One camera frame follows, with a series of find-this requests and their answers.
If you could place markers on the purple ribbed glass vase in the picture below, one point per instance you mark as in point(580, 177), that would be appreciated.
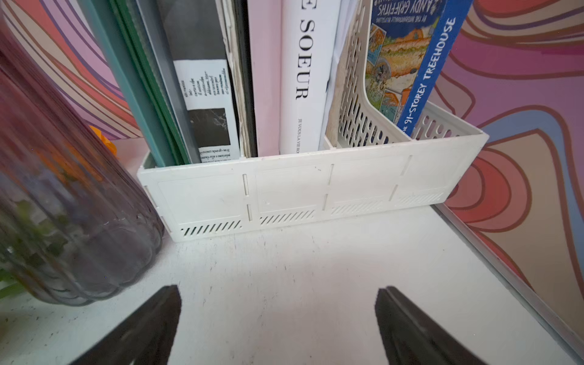
point(75, 226)

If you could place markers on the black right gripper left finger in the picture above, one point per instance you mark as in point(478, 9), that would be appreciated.
point(144, 337)

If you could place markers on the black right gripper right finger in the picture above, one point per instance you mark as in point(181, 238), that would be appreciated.
point(410, 336)

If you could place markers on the white plastic book organizer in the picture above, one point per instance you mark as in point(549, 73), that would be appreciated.
point(374, 167)

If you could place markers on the black white magazine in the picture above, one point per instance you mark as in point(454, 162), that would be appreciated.
point(196, 43)

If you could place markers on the blue treehouse book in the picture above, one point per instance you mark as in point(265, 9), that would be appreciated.
point(408, 45)

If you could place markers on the pink book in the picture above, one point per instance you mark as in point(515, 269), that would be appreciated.
point(264, 19)

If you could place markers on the white book black letters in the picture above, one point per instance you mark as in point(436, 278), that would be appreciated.
point(307, 44)

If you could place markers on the teal green folder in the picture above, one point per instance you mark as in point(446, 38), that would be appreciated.
point(153, 119)

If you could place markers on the orange rose tall stem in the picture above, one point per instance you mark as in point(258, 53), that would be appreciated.
point(108, 143)

